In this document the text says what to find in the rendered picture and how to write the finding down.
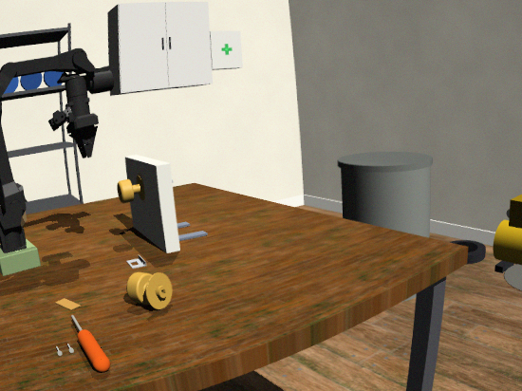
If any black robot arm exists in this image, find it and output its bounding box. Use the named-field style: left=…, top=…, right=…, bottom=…
left=0, top=48, right=114, bottom=253

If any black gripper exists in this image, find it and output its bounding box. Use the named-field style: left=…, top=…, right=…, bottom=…
left=66, top=95, right=99, bottom=158

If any tan flat rectangular plate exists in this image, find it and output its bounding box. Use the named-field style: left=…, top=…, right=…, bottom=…
left=55, top=299, right=81, bottom=310

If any brass door knob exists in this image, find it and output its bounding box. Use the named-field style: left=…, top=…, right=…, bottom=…
left=126, top=272, right=172, bottom=309
left=117, top=176, right=145, bottom=203

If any orange-handled screwdriver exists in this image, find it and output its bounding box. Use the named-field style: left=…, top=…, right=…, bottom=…
left=71, top=315, right=110, bottom=372

